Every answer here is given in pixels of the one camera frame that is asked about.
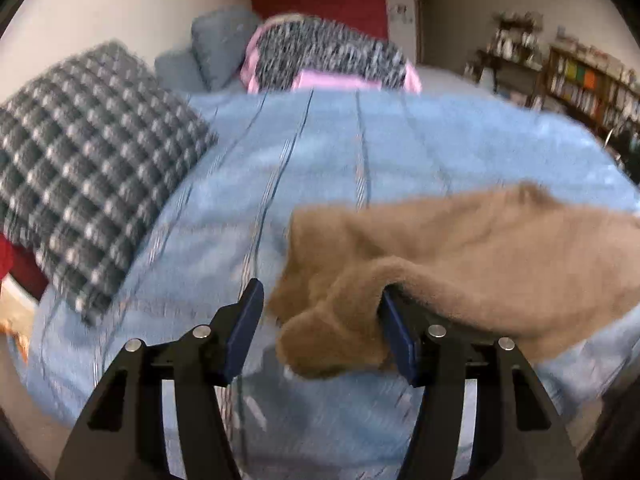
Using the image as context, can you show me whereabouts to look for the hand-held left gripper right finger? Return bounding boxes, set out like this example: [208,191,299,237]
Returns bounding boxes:
[377,285,584,480]

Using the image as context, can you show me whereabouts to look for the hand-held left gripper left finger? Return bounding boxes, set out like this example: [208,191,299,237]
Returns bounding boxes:
[54,278,265,480]

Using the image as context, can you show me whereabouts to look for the brown fleece towel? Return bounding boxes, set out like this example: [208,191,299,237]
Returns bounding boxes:
[267,182,640,381]

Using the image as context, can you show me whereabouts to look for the blue patterned bedspread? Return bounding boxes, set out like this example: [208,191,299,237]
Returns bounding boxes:
[25,87,633,480]

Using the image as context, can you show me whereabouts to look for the plaid pillow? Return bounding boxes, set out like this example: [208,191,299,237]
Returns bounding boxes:
[0,40,220,328]

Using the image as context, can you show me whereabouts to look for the pink cloth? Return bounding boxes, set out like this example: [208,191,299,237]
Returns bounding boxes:
[240,25,423,95]

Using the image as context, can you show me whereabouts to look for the white bed sheet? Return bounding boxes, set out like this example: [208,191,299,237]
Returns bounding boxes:
[415,64,501,97]

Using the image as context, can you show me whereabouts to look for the small grey pillow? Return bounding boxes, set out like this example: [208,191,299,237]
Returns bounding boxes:
[154,49,208,93]

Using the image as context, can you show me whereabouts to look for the large grey pillow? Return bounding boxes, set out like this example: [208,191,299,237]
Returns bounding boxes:
[191,6,263,92]

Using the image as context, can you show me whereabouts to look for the small desk with shelf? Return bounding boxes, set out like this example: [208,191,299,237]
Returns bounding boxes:
[465,10,546,97]

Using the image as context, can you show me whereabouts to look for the wooden bookshelf with books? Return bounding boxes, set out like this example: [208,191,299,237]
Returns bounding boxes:
[542,42,640,133]

